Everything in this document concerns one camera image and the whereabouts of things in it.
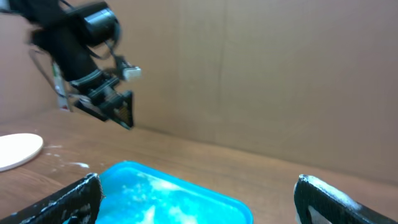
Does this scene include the teal plastic tray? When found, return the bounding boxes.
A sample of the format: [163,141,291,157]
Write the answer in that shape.
[96,161,254,224]

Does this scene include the white plate bottom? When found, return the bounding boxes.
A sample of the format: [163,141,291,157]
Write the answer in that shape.
[1,133,44,172]

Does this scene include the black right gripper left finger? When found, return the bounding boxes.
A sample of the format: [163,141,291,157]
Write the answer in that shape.
[1,173,103,224]

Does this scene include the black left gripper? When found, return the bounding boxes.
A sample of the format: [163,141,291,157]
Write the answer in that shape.
[69,70,134,129]

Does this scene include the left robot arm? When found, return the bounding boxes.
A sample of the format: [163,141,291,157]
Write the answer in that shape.
[1,0,141,129]

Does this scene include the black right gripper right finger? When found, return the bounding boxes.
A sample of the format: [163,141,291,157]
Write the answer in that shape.
[294,174,397,224]

